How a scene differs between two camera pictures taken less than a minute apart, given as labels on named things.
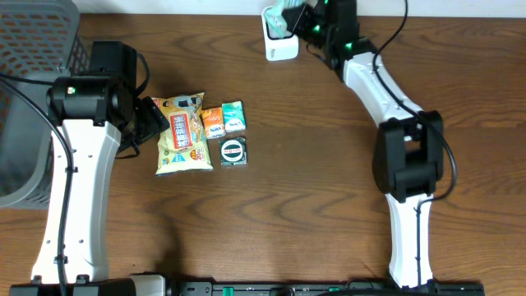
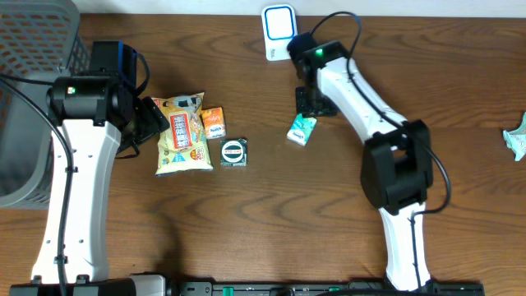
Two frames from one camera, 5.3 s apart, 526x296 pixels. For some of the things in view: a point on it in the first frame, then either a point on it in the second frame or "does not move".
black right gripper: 293,24 -> 326,111
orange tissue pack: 214,122 does not move
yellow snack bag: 182,144 does not move
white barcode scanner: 279,48 does not move
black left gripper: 154,122 does not move
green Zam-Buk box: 233,151 does not move
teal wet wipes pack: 275,24 -> 516,140
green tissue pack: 233,116 -> 301,129
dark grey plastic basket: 39,39 does not move
